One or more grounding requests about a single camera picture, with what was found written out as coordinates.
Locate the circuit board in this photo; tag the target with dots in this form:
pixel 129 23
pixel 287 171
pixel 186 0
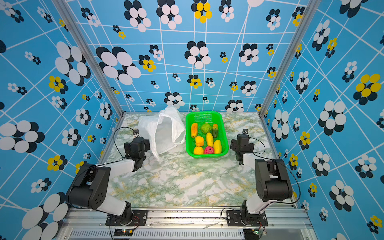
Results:
pixel 123 233
pixel 253 234

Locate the yellow lemon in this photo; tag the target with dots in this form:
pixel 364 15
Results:
pixel 198 151

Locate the green orange mango fruit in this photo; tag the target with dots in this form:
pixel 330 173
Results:
pixel 215 130

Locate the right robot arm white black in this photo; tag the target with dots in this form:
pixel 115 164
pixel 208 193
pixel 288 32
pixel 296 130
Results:
pixel 272 181

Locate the green plastic basket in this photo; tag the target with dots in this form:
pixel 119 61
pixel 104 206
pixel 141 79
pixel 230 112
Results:
pixel 205 117

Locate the right aluminium corner post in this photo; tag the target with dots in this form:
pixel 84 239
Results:
pixel 286 61

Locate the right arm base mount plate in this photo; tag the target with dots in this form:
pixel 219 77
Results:
pixel 237 218

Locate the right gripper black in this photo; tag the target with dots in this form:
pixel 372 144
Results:
pixel 234 145

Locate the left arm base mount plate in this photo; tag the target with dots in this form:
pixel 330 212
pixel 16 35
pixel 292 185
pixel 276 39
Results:
pixel 132 218

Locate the red dragon fruit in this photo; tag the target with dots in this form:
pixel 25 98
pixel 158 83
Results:
pixel 209 151

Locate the yellow mango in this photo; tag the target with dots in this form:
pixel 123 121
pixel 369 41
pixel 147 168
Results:
pixel 217 147

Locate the white plastic bag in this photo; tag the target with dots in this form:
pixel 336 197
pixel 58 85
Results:
pixel 165 131

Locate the left circuit board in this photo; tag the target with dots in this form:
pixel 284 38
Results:
pixel 123 233

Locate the aluminium corner post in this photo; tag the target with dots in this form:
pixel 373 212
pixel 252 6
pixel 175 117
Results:
pixel 286 61
pixel 79 37

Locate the right circuit board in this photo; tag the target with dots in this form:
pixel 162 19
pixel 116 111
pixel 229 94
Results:
pixel 253 234

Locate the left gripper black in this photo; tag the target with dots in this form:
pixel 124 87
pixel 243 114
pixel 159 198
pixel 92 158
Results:
pixel 126 148

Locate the aluminium front rail frame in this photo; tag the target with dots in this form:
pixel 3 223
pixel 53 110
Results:
pixel 199 223

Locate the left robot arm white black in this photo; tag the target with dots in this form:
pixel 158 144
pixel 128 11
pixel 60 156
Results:
pixel 89 188

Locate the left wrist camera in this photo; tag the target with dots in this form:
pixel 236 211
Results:
pixel 136 133

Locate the left aluminium corner post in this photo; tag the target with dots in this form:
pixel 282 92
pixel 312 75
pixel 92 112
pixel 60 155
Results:
pixel 79 37

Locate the orange round fruit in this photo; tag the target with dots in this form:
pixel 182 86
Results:
pixel 199 141

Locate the yellow banana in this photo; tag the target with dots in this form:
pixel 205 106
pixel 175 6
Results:
pixel 209 139

